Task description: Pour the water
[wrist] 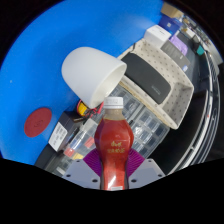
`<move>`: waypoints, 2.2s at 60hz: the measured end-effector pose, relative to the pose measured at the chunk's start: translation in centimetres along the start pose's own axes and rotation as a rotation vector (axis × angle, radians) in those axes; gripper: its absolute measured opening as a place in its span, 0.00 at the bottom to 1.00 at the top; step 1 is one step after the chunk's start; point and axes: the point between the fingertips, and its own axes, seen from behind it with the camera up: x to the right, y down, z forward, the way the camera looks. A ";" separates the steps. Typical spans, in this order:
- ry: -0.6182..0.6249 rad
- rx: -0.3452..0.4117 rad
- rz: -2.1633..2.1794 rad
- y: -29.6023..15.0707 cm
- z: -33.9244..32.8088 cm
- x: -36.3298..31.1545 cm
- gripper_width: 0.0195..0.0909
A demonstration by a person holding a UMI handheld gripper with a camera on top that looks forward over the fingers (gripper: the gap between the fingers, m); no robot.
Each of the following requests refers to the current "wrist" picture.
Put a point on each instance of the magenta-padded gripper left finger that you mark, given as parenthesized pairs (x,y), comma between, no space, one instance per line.
(80,173)

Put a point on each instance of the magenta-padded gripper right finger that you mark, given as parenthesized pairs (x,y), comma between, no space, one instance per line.
(146,173)

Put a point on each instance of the red drink bottle white cap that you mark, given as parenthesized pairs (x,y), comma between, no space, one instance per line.
(114,140)

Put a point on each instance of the black zip case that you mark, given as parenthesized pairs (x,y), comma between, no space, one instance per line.
(45,158)

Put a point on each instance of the black box with white label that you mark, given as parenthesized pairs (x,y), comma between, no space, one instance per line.
(61,131)

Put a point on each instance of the yellow multimeter with red leads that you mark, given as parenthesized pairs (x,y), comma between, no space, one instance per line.
(83,109)

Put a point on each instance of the black overhead shelf unit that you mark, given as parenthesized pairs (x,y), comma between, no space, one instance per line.
(206,113)

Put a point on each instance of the cream dotted storage tray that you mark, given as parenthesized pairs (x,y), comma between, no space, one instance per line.
(181,93)

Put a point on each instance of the black rectangular speaker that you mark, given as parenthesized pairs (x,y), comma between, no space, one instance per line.
(146,78)

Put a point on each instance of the white plastic cup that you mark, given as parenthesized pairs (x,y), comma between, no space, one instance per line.
(88,73)

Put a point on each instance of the dark grey upright box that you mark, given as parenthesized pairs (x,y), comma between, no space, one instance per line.
(175,53)

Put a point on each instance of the purple plastic bag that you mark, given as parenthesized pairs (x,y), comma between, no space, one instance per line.
(180,45)

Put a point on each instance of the teal small object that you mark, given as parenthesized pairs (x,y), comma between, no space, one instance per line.
(200,50)

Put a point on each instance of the white cardboard box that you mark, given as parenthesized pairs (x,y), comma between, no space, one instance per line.
(157,36)

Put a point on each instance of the blue box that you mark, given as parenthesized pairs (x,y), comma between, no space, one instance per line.
(170,23)

